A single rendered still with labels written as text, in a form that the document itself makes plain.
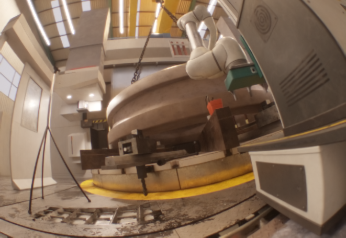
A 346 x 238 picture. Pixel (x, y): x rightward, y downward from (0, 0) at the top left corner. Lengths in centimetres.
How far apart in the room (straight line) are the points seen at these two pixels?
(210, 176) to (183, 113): 100
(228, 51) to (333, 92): 66
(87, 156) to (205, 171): 212
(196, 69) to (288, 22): 65
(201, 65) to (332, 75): 73
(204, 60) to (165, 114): 138
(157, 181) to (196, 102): 119
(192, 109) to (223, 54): 132
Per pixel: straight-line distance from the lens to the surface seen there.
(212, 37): 132
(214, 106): 147
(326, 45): 38
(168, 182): 156
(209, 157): 145
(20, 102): 307
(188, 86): 237
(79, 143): 488
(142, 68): 599
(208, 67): 91
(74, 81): 376
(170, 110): 212
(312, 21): 40
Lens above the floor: 36
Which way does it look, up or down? 19 degrees up
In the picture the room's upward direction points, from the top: 12 degrees counter-clockwise
